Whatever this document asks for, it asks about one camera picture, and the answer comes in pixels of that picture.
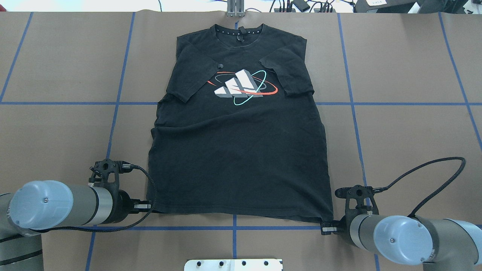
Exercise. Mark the black monitor stand device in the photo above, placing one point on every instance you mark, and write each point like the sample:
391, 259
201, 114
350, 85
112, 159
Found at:
405, 6

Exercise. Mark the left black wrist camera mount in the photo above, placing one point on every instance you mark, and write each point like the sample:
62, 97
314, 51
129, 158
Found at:
106, 173

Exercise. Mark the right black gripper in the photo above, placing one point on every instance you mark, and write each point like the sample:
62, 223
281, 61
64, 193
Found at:
345, 227

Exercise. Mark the brown paper table cover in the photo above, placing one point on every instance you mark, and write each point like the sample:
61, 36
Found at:
393, 91

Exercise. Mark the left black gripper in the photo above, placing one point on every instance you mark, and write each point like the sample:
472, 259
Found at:
123, 205

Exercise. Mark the aluminium frame post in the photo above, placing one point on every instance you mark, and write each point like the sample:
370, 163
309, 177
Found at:
235, 8

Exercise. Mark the black graphic t-shirt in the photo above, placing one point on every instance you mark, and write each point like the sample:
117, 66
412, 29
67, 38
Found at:
238, 131

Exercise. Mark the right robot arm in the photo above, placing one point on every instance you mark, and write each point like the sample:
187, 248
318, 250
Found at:
435, 244

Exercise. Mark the black power strip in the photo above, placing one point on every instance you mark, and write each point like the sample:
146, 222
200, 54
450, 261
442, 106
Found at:
316, 6

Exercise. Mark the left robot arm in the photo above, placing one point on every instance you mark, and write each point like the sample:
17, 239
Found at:
41, 206

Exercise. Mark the white pedestal column base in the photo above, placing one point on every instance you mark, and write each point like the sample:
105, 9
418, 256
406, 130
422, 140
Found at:
234, 265

